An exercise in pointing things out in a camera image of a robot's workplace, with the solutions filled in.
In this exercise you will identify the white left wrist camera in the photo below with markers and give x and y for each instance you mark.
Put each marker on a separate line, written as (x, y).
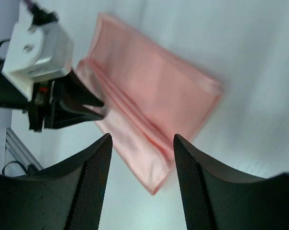
(37, 53)

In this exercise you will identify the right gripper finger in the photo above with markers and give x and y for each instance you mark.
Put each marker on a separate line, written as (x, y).
(66, 196)
(216, 196)

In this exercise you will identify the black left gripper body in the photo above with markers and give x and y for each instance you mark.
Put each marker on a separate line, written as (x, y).
(42, 110)

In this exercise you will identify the aluminium front rail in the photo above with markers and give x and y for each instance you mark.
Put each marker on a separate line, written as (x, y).
(18, 159)

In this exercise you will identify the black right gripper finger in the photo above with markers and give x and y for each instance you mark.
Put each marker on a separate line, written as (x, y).
(78, 91)
(72, 113)

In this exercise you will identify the pink satin napkin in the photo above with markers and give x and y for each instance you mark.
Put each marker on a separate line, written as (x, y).
(149, 95)

